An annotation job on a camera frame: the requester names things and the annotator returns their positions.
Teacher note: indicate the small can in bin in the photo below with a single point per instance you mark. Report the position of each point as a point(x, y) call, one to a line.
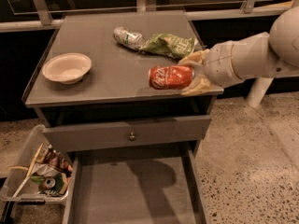
point(48, 183)

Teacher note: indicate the round metal drawer knob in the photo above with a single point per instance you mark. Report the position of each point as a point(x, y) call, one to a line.
point(132, 137)

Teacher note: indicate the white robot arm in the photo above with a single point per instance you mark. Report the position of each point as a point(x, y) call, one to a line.
point(269, 54)

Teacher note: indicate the grey drawer cabinet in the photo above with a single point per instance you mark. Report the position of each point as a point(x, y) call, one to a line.
point(117, 86)

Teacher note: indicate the white paper bowl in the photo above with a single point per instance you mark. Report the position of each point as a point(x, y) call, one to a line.
point(67, 68)

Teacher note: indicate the snack bags in bin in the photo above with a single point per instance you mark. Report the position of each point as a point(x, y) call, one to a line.
point(46, 163)

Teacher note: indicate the clear plastic bin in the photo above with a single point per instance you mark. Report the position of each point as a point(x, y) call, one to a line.
point(30, 192)

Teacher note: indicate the closed top grey drawer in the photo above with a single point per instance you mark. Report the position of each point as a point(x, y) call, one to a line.
point(116, 134)

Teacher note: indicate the green chip bag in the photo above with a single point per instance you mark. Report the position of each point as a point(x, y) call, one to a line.
point(169, 45)

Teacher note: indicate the metal railing with glass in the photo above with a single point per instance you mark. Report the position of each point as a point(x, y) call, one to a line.
point(30, 15)

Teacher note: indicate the red coke can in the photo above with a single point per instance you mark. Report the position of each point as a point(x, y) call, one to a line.
point(173, 77)

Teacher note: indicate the open middle grey drawer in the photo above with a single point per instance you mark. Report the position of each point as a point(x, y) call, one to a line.
point(145, 186)

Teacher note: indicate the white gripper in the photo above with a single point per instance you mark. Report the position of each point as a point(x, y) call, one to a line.
point(219, 63)

